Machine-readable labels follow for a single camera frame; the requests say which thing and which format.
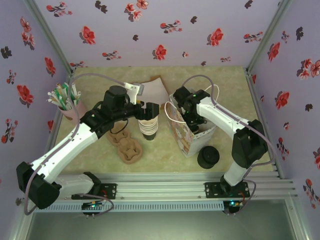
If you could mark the white patterned paper bag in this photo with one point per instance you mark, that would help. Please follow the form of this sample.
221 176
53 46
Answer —
182 135

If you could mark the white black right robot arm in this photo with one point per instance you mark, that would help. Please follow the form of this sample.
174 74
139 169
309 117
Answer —
225 117

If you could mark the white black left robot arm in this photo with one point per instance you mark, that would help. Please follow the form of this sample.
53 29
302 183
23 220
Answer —
70 147

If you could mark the stack of paper cups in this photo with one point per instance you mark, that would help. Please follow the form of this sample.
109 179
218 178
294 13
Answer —
148 128

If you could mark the white napkin stack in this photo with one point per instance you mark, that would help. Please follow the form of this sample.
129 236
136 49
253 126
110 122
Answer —
156 90

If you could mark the white napkins on brown paper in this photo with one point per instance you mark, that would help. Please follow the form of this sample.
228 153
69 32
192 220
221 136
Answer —
155 77

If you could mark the white paper-wrapped straw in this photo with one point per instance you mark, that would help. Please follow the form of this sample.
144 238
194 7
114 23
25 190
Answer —
74 92
53 100
78 96
52 94

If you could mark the pink straw holder cup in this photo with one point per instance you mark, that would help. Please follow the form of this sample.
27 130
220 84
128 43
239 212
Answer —
70 113

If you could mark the green paper-wrapped straw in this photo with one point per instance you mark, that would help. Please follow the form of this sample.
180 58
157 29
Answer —
59 97
67 91

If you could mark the tan paper-wrapped straw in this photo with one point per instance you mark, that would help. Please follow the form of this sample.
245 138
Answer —
59 88

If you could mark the stack of black lids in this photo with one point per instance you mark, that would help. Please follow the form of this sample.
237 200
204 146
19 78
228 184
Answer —
208 157

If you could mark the black controller board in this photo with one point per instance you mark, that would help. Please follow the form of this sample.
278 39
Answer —
232 205
92 206

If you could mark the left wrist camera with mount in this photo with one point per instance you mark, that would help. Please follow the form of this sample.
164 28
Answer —
135 91

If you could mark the aluminium side rail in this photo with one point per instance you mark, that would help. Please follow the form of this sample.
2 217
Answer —
257 100

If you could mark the aluminium front rail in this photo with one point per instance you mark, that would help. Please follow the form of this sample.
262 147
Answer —
162 185

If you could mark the aluminium corner post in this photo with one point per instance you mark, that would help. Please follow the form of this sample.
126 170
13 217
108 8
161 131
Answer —
269 32
48 32

